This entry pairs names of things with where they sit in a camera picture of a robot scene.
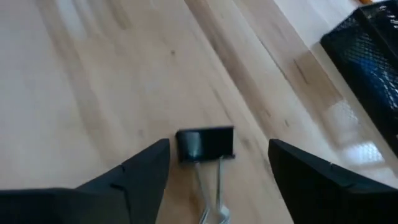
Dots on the small black binder clip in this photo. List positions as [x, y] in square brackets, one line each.
[205, 143]

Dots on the black mesh desk organizer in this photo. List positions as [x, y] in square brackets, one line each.
[370, 62]

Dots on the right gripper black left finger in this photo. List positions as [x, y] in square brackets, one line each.
[130, 193]

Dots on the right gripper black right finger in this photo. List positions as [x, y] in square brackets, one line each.
[317, 193]

